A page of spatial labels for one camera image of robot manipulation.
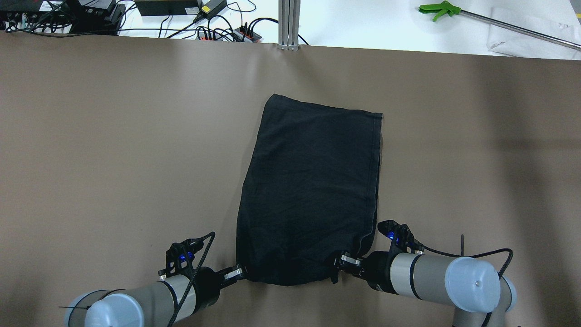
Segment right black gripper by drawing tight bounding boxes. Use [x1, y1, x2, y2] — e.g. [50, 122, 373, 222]
[333, 251, 394, 293]

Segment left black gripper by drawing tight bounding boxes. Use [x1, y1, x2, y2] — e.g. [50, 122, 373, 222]
[193, 264, 246, 311]

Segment black printed t-shirt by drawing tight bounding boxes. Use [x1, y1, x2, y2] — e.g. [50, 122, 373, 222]
[236, 94, 383, 287]

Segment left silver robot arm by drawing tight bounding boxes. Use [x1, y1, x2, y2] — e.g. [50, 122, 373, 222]
[64, 265, 246, 327]

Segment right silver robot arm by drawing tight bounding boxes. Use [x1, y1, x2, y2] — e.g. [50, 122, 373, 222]
[333, 251, 517, 327]

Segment left orange usb hub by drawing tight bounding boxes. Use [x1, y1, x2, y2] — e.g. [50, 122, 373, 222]
[195, 30, 229, 41]

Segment orange usb hub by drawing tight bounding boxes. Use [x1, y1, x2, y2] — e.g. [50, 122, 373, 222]
[195, 30, 229, 41]
[234, 25, 263, 43]

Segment right orange usb hub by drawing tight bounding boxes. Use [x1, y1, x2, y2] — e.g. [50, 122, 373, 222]
[234, 25, 263, 43]

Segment black power adapter brick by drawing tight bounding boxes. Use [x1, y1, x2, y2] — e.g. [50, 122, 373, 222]
[200, 0, 227, 16]

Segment black flat device box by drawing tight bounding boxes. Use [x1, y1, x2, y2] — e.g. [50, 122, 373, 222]
[134, 0, 204, 17]

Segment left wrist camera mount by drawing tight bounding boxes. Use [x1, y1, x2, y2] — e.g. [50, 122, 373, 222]
[158, 231, 216, 280]

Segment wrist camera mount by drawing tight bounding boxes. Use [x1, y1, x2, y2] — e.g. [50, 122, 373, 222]
[376, 220, 425, 255]
[158, 231, 216, 280]

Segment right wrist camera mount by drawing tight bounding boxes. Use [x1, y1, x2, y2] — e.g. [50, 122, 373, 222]
[376, 220, 425, 255]

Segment green handled reach grabber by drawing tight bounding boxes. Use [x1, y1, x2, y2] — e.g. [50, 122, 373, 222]
[418, 0, 581, 51]

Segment aluminium frame cage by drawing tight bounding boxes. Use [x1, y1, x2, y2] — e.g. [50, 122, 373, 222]
[278, 0, 301, 50]

